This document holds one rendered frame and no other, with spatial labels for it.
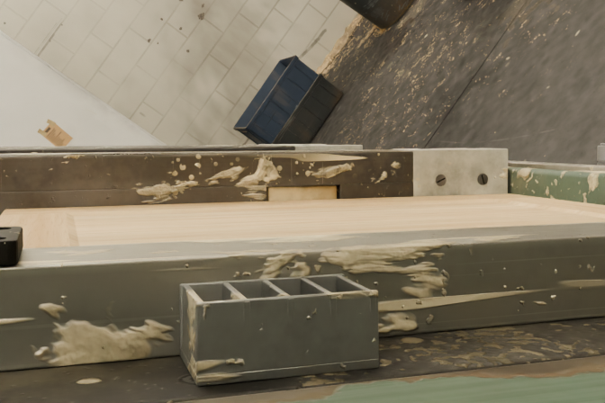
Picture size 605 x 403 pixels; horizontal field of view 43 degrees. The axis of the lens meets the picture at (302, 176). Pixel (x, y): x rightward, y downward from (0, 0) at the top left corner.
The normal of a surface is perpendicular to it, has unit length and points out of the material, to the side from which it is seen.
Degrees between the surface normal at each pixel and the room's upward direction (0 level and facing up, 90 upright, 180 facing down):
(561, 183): 35
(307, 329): 89
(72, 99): 90
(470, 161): 90
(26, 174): 90
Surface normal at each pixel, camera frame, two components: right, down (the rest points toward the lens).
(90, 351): 0.30, 0.05
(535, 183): -0.95, 0.02
